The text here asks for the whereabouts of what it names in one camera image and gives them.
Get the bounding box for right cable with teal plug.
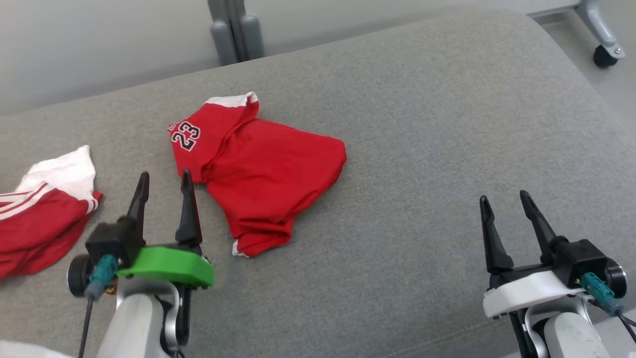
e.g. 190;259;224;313
580;272;636;341

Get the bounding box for cable with teal plug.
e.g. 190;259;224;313
78;255;119;358
580;272;636;341

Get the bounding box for red shorts with number 23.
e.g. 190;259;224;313
167;91;347;258

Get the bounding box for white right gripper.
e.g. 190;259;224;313
479;190;588;319

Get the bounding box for grey leg with black caster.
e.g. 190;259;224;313
527;0;626;69

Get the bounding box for red and white jersey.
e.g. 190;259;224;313
0;145;103;279

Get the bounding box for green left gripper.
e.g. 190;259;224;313
117;168;215;290

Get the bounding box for grey partition post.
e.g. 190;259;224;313
208;0;265;66

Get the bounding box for left cable with teal plug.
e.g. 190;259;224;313
78;255;119;358

